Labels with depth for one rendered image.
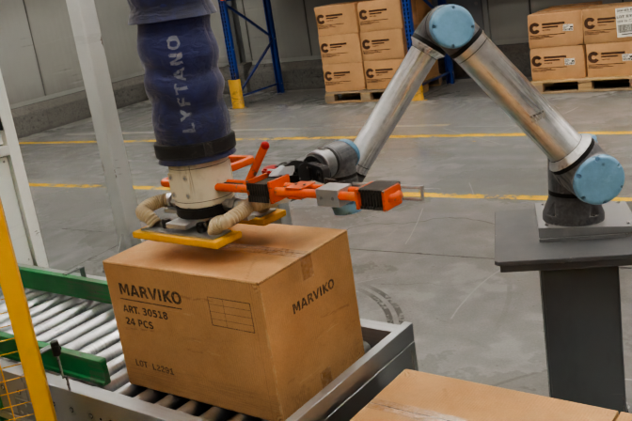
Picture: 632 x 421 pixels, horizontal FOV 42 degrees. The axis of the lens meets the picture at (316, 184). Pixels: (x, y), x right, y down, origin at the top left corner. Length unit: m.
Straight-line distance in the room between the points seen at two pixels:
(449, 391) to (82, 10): 3.55
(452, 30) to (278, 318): 0.91
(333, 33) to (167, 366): 8.23
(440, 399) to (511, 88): 0.87
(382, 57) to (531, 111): 7.73
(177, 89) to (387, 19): 7.89
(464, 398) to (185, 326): 0.77
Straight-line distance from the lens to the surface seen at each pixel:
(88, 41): 5.14
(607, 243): 2.62
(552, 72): 9.33
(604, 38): 9.13
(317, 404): 2.16
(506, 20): 10.78
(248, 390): 2.23
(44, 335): 3.15
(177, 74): 2.18
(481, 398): 2.22
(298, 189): 2.04
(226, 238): 2.17
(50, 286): 3.54
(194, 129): 2.19
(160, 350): 2.42
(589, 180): 2.44
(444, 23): 2.31
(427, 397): 2.25
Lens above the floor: 1.67
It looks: 15 degrees down
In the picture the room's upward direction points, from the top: 9 degrees counter-clockwise
